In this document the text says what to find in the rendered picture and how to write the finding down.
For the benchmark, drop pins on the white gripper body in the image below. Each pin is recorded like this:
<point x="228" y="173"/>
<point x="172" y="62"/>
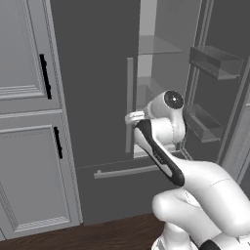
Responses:
<point x="133" y="117"/>

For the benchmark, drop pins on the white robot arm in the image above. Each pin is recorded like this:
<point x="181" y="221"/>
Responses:
<point x="208" y="192"/>

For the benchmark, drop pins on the glass fridge shelf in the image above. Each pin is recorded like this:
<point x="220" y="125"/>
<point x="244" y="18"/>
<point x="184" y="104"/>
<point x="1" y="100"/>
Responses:
<point x="146" y="89"/>
<point x="156" y="45"/>

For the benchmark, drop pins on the dark grey fridge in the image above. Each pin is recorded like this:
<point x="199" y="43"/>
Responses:
<point x="97" y="97"/>

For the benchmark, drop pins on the dark grey closed fridge door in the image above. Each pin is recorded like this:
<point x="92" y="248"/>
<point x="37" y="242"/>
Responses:
<point x="94" y="81"/>

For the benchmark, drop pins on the dark grey fridge drawer front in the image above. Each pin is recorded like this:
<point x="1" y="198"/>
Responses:
<point x="110" y="198"/>

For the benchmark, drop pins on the dark grey open fridge door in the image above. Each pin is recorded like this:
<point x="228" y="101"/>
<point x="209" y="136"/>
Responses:
<point x="224" y="29"/>

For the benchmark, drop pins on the short grey door shelf bin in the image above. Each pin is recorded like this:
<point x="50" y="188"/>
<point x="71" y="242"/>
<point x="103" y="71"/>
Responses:
<point x="203" y="125"/>

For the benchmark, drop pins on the long grey door shelf bin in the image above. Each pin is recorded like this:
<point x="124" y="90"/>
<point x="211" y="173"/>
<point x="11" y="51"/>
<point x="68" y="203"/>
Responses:
<point x="215" y="62"/>

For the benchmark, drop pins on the tall grey cabinet door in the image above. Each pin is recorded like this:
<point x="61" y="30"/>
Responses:
<point x="29" y="182"/>

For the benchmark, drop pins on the short grey cabinet door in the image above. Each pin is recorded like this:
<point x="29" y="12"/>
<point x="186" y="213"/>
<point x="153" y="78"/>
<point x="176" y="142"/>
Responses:
<point x="22" y="49"/>

